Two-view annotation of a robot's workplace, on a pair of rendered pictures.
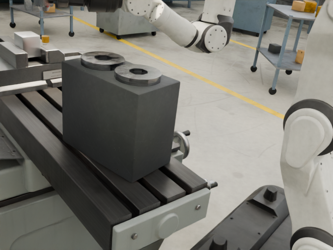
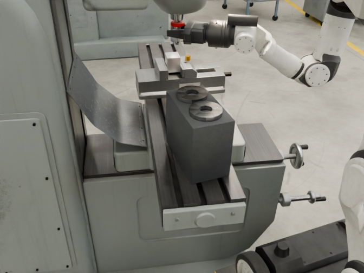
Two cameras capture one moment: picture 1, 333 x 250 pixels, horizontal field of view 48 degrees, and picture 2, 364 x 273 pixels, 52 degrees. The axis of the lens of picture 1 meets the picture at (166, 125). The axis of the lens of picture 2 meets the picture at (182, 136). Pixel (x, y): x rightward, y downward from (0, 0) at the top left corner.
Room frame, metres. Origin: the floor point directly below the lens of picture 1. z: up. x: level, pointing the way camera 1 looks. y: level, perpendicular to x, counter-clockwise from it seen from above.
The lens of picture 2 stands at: (-0.08, -0.35, 1.66)
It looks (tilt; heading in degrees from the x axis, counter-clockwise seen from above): 34 degrees down; 32
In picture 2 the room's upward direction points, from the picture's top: 1 degrees clockwise
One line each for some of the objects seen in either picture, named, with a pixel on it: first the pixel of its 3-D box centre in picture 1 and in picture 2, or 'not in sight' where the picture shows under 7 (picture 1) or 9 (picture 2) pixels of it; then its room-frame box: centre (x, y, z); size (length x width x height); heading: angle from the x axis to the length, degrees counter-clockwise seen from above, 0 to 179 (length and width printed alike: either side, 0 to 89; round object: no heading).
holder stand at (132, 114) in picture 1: (117, 110); (197, 130); (0.72, 0.10, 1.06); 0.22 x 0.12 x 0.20; 53
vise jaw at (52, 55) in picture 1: (46, 50); (186, 66); (1.10, 0.39, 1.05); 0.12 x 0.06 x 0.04; 44
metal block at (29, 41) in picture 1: (27, 44); (172, 62); (1.06, 0.43, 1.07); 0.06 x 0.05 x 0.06; 44
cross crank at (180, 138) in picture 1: (172, 147); (288, 156); (1.29, -0.03, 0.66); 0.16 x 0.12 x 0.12; 132
